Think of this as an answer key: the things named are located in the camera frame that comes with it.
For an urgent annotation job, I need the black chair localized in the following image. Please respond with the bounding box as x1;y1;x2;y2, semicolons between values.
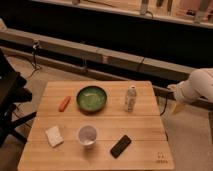
0;49;36;147

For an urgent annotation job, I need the white sponge block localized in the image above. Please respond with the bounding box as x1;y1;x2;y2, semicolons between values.
45;126;63;147

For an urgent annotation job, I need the white paper cup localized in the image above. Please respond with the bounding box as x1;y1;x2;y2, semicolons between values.
77;125;97;149

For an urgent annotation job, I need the black remote control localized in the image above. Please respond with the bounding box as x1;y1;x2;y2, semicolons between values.
110;135;131;158

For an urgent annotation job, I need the green bowl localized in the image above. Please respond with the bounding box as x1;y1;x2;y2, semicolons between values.
76;86;107;112

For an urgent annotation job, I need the orange carrot toy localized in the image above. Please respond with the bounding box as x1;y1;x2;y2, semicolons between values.
58;96;71;112

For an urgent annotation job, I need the black cable by table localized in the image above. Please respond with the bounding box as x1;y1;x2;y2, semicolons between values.
159;96;169;117

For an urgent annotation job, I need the black stand with cable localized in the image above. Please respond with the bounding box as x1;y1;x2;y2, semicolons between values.
28;40;42;78

